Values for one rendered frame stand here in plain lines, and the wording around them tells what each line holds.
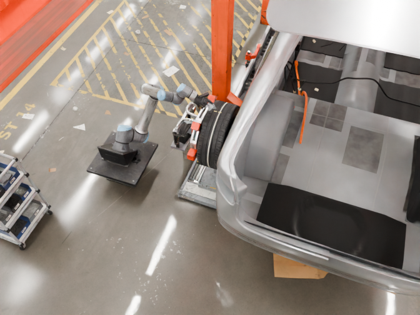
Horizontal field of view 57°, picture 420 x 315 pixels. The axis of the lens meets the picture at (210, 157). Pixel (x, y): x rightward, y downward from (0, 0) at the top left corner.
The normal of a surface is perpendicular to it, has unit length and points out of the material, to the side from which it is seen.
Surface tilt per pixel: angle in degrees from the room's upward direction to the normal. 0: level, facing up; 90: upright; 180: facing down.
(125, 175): 0
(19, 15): 90
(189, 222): 0
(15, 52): 0
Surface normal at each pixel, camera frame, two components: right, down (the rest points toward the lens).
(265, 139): -0.25, 0.07
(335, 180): -0.14, -0.29
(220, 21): -0.36, 0.75
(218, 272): -0.01, -0.60
